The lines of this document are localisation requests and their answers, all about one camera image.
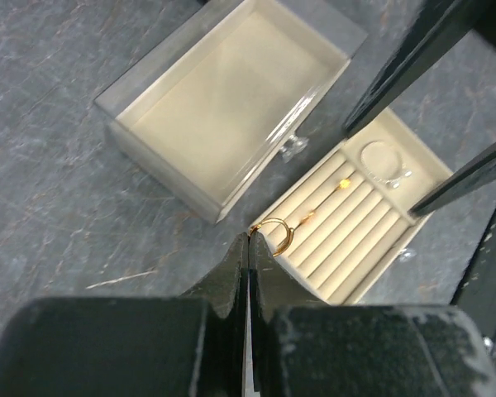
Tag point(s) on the beige jewelry box with lid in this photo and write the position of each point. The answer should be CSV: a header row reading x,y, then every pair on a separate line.
x,y
207,109

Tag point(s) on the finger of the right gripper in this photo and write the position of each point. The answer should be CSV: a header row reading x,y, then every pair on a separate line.
x,y
475,174
436,28

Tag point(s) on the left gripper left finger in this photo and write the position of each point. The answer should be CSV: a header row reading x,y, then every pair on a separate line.
x,y
221,340

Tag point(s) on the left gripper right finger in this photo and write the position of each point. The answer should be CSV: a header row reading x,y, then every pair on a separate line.
x,y
274,292

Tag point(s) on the beige jewelry tray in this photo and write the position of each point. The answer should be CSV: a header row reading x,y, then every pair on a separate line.
x,y
350,212

